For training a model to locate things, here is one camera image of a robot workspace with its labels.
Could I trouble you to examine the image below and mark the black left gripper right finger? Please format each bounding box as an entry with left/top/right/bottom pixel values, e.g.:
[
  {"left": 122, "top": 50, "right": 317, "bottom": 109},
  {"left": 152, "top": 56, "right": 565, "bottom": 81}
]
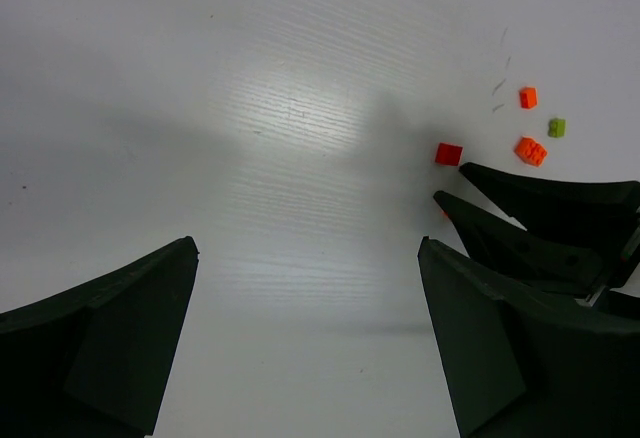
[{"left": 418, "top": 238, "right": 639, "bottom": 437}]

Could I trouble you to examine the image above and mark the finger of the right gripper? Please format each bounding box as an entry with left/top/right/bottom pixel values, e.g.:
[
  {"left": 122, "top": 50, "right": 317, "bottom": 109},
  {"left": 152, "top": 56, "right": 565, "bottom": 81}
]
[
  {"left": 433, "top": 191, "right": 614, "bottom": 298},
  {"left": 460, "top": 162, "right": 639, "bottom": 258}
]

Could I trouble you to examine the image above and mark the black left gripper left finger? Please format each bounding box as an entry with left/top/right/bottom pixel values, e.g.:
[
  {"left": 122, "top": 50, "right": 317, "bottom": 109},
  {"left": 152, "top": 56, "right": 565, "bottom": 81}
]
[{"left": 1, "top": 236, "right": 199, "bottom": 437}]

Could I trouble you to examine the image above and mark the dark red square lego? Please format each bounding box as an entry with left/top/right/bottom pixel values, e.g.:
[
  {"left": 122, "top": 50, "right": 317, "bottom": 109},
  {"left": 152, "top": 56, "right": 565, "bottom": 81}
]
[{"left": 434, "top": 142, "right": 464, "bottom": 167}]

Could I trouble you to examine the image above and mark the orange two-by-two lego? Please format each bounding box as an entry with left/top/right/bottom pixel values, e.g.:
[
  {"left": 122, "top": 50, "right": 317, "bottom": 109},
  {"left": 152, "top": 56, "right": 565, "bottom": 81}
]
[{"left": 514, "top": 136, "right": 548, "bottom": 167}]

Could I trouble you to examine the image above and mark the lime green lego upper left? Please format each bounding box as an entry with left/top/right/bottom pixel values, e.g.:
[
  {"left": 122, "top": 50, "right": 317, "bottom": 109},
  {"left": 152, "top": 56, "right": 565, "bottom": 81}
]
[{"left": 547, "top": 117, "right": 566, "bottom": 138}]

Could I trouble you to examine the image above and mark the small orange lego upper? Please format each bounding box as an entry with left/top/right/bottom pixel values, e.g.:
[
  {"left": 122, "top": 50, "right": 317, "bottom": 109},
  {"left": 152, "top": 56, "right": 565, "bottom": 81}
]
[{"left": 519, "top": 87, "right": 538, "bottom": 110}]

